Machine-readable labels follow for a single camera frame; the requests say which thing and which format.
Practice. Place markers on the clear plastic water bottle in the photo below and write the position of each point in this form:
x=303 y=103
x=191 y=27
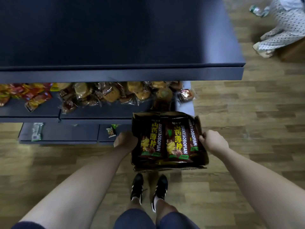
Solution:
x=258 y=11

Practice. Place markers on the person's left hand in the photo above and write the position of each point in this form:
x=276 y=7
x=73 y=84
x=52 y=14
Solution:
x=126 y=143

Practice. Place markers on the pile of wrapped buns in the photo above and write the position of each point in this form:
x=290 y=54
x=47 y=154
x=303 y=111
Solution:
x=112 y=94

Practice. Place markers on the pile of red orange packets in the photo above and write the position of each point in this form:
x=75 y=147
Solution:
x=35 y=98

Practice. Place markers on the brown cardboard box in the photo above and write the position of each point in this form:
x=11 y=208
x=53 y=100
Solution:
x=166 y=165

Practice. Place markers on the dark blue shorts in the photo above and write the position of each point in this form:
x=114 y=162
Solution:
x=133 y=220

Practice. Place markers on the small red white sachet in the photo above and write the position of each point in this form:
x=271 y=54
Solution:
x=111 y=132

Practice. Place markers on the person's left leg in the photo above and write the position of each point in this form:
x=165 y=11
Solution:
x=135 y=206

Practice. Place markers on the person's left shoe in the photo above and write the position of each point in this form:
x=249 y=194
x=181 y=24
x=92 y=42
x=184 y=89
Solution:
x=137 y=187

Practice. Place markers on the person's leg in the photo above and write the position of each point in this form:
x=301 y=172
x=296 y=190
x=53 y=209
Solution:
x=135 y=206
x=165 y=208

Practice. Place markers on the person's right hand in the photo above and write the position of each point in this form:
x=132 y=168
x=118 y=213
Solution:
x=214 y=144

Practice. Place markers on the person's right leg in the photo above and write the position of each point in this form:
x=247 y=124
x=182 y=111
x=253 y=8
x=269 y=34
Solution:
x=165 y=208

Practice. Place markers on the red label pastry packet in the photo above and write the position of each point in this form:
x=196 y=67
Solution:
x=187 y=95

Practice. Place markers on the person's left forearm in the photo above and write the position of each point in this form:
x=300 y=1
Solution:
x=78 y=188

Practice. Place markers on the person's right shoe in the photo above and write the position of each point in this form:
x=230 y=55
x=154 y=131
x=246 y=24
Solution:
x=160 y=188

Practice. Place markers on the person's shoe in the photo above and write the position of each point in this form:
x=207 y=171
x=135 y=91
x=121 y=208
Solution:
x=160 y=188
x=137 y=187

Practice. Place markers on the green snack pouch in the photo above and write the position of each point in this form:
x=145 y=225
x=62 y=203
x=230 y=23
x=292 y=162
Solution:
x=114 y=126

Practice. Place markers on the person's right forearm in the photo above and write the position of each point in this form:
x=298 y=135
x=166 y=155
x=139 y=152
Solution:
x=262 y=188

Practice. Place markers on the dark shirt sleeve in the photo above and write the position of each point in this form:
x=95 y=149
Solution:
x=28 y=225

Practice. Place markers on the dark blue metal shelf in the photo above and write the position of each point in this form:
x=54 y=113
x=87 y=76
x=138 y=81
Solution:
x=119 y=33

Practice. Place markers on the white green label packet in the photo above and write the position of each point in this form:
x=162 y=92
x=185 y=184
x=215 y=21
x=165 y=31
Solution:
x=37 y=132

